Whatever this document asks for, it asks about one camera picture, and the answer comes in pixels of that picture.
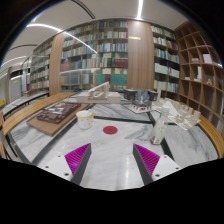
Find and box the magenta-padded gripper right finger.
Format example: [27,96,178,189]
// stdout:
[132,143,183,186]

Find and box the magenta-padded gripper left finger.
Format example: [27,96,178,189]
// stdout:
[42,142,93,186]

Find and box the white mug with yellow rim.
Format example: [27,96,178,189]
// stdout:
[75,109,95,130]

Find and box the flat round red coaster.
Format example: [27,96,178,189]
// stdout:
[102,125,119,136]

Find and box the brown model on wooden board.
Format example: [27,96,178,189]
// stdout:
[26,100,91,138]

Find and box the white architectural site model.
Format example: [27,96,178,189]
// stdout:
[151,98,203,131]

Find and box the dark grey architectural model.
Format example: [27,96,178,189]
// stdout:
[123,88,159,115]

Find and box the beige architectural building model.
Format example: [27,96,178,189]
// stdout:
[76,81,123,105]

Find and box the curved wooden slatted bench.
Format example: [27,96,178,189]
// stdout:
[1,92,76,136]
[198,114,224,158]

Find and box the glass-fronted bookshelf unit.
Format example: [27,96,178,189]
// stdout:
[29,39,54,93]

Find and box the narrow book-filled shelf unit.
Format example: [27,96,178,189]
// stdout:
[150,24,181,101]

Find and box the wooden cubby shelf unit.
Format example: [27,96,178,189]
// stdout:
[173,20,224,134]

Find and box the large book-filled shelf unit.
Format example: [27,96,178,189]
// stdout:
[59,19,130,93]

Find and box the straight ceiling light strip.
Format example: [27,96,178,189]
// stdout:
[136,0,145,20]

